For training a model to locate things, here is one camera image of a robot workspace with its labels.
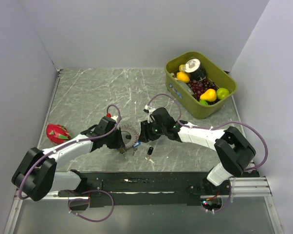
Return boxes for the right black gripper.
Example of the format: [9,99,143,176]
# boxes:
[138,118,166,143]

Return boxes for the large metal keyring with keys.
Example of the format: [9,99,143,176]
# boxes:
[119,124,139,155]

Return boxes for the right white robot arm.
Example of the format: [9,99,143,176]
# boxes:
[139,106,256,195]

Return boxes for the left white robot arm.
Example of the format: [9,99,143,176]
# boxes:
[11,116,125,201]

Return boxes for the loose black-headed key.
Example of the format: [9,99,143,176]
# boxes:
[145,146,154,163]

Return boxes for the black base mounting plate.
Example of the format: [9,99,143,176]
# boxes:
[58,172,230,208]

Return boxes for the red dragon fruit toy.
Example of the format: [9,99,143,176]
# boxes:
[46,124,72,145]

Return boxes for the orange fruit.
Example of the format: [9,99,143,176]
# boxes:
[176,71,190,83]

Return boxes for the dark red grapes bunch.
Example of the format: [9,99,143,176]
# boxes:
[187,78,218,105]

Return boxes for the olive green plastic bin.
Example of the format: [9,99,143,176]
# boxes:
[165,51,237,119]

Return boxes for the yellow pear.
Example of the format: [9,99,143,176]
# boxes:
[200,89,217,102]

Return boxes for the black can with white lid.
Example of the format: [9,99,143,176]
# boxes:
[184,58,207,81]

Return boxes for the green lime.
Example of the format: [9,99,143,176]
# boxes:
[216,88,230,100]

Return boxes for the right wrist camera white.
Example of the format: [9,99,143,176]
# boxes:
[144,105,156,123]

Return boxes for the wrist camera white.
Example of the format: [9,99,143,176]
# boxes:
[144,105,156,123]
[106,113,119,121]

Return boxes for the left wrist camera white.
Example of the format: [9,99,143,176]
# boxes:
[106,113,119,121]

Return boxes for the aluminium rail frame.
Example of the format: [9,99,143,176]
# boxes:
[24,170,271,203]

